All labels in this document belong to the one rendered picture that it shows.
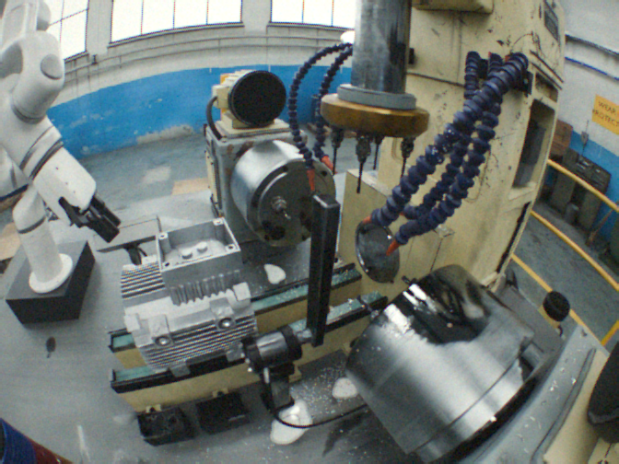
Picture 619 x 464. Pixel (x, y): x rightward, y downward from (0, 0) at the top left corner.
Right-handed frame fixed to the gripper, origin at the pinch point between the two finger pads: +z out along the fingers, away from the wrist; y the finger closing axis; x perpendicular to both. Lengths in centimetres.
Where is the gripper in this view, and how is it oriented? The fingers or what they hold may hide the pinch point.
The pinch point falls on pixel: (107, 225)
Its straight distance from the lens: 49.7
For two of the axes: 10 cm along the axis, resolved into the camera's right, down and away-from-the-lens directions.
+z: 4.1, 6.1, 6.8
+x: 7.9, -6.1, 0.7
